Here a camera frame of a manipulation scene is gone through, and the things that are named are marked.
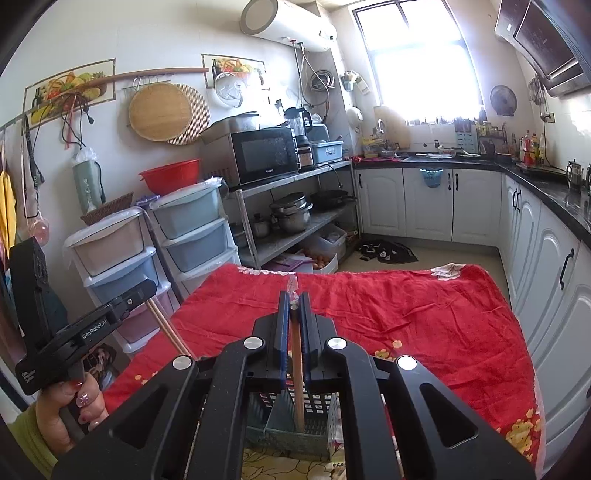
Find person's left hand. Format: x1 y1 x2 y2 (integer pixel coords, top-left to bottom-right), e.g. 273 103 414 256
35 373 108 457

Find white lower cabinets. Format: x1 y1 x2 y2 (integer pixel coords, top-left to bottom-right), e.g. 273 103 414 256
353 165 590 475

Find red plastic basin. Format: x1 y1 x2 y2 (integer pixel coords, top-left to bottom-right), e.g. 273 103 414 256
139 159 200 196

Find white water heater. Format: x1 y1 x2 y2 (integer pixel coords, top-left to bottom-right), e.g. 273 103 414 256
239 0 337 52

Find round bamboo tray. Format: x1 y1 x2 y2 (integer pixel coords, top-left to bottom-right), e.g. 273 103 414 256
128 83 191 142

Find wooden chopsticks pair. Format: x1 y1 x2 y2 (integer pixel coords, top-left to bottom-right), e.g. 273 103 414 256
144 299 195 359
287 275 305 433

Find wicker basket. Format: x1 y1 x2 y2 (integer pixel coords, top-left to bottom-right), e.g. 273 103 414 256
80 192 133 226

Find left plastic drawer tower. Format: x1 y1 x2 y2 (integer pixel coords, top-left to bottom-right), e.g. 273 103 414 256
63 207 181 356

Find green sleeve forearm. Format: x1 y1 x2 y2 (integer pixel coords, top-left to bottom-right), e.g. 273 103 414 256
8 403 57 479

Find metal teapot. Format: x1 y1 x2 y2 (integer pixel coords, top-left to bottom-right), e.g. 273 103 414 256
565 159 583 191

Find metal storage shelf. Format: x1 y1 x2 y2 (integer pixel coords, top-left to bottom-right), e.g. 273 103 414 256
229 159 361 269

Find small wall fan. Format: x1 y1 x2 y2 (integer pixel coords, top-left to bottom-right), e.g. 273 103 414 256
490 85 518 117

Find green hanging bag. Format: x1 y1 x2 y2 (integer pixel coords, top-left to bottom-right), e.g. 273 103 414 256
72 147 106 214

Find stainless steel pot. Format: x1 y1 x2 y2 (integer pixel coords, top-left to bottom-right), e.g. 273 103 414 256
270 192 314 234

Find window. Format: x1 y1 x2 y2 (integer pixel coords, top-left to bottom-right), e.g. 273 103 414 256
353 1 483 123

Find plastic drawer tower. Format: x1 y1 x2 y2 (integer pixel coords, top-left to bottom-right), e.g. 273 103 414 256
63 207 181 356
148 177 240 298

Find black microwave oven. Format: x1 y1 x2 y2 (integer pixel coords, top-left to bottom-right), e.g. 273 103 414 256
199 127 298 188

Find black range hood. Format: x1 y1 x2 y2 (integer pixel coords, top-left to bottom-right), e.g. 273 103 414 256
495 0 590 97

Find red floral tablecloth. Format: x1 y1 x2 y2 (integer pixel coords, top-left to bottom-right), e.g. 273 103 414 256
102 262 546 480

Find right plastic drawer tower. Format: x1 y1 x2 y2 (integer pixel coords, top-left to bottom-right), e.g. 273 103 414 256
148 177 240 298

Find dark green utensil basket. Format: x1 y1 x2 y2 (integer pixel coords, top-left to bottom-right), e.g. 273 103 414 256
245 388 344 460

